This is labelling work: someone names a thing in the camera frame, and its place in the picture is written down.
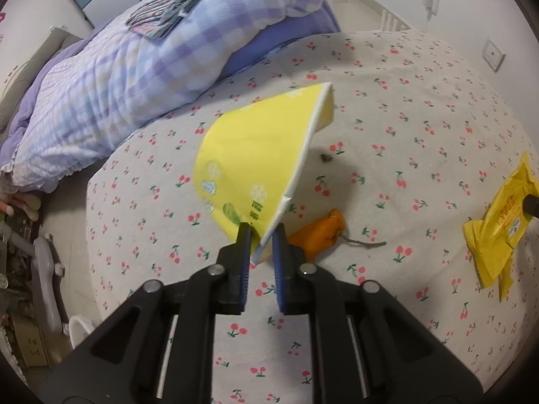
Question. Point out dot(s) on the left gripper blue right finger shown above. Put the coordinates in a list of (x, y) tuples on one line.
[(283, 269)]

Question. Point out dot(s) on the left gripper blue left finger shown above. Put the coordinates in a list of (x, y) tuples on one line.
[(238, 272)]

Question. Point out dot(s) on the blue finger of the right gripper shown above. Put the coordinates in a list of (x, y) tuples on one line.
[(530, 205)]

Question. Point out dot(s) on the orange peel piece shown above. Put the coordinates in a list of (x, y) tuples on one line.
[(319, 235)]

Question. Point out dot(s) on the yellow foil snack wrapper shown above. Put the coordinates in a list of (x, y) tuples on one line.
[(493, 239)]

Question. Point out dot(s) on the white patterned trash bin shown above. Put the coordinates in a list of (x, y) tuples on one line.
[(79, 328)]

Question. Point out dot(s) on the small dark crumb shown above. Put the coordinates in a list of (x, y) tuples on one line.
[(326, 158)]

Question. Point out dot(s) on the cherry print bed sheet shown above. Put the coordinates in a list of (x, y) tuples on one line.
[(421, 142)]

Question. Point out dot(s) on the purple plaid quilt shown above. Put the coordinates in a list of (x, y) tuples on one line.
[(85, 102)]

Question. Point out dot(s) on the folded striped cloth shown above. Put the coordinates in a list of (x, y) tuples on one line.
[(157, 18)]

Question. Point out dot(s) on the grey long bolster pillow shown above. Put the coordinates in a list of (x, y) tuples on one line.
[(20, 78)]

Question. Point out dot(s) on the grey wall switch plate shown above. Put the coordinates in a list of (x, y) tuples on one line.
[(492, 55)]

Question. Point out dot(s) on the white wall socket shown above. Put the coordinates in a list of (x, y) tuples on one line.
[(431, 7)]

